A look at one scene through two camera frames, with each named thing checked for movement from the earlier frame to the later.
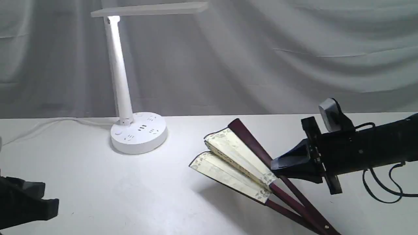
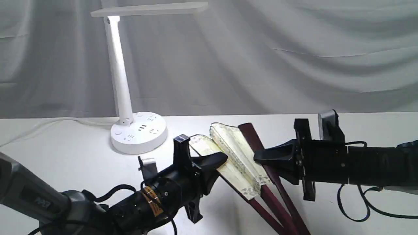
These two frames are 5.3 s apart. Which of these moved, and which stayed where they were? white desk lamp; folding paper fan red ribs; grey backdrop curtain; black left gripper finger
Moved: folding paper fan red ribs; black left gripper finger
Stayed: grey backdrop curtain; white desk lamp
